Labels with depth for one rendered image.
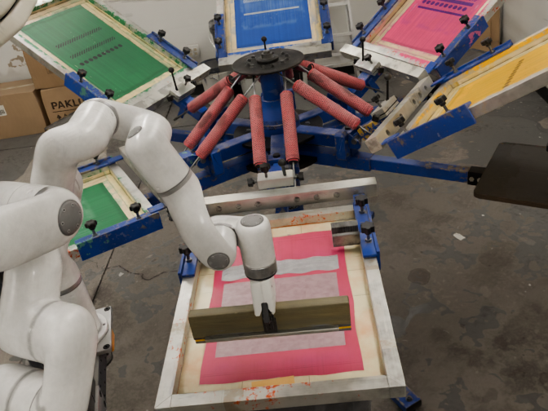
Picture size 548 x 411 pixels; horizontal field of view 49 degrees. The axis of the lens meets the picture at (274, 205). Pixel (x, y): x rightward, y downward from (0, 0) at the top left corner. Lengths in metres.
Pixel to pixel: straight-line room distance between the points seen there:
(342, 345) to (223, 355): 0.31
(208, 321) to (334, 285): 0.46
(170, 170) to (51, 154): 0.22
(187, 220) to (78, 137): 0.26
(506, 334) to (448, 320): 0.27
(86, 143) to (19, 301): 0.34
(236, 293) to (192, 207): 0.62
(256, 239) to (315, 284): 0.53
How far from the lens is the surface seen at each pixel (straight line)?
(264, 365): 1.56
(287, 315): 1.43
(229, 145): 2.50
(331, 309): 1.42
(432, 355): 2.88
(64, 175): 1.25
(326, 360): 1.55
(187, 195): 1.22
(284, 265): 1.85
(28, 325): 0.96
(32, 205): 0.85
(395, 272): 3.31
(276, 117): 2.52
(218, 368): 1.59
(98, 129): 1.18
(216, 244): 1.22
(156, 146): 1.18
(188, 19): 5.91
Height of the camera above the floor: 2.08
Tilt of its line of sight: 31 degrees down
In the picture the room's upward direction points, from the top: 10 degrees counter-clockwise
